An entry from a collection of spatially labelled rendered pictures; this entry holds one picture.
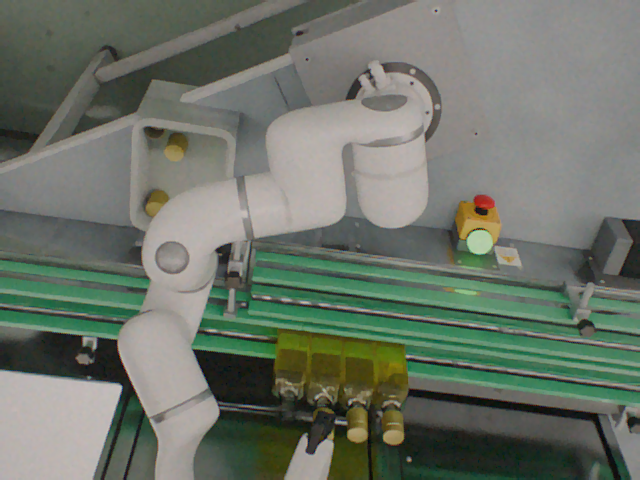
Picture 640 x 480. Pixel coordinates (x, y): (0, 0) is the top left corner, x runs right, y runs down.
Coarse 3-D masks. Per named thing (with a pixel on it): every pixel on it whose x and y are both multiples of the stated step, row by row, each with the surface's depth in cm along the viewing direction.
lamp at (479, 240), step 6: (480, 228) 148; (468, 234) 149; (474, 234) 147; (480, 234) 147; (486, 234) 147; (468, 240) 148; (474, 240) 147; (480, 240) 147; (486, 240) 147; (474, 246) 147; (480, 246) 147; (486, 246) 147; (474, 252) 148; (480, 252) 148; (486, 252) 148
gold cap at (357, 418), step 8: (352, 408) 133; (360, 408) 133; (352, 416) 132; (360, 416) 132; (352, 424) 131; (360, 424) 131; (352, 432) 130; (360, 432) 130; (368, 432) 131; (352, 440) 131; (360, 440) 131
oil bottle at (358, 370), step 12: (348, 348) 144; (360, 348) 144; (372, 348) 145; (348, 360) 141; (360, 360) 141; (372, 360) 142; (348, 372) 138; (360, 372) 139; (372, 372) 140; (348, 384) 136; (360, 384) 137; (372, 384) 137; (348, 396) 136; (360, 396) 136; (372, 396) 137; (348, 408) 138
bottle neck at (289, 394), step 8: (288, 392) 134; (296, 392) 135; (280, 400) 133; (288, 400) 132; (296, 400) 133; (280, 408) 131; (288, 408) 131; (296, 408) 132; (280, 416) 132; (288, 416) 132
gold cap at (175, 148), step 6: (168, 138) 145; (174, 138) 143; (180, 138) 143; (186, 138) 145; (168, 144) 142; (174, 144) 141; (180, 144) 142; (186, 144) 145; (168, 150) 142; (174, 150) 142; (180, 150) 142; (168, 156) 142; (174, 156) 142; (180, 156) 142
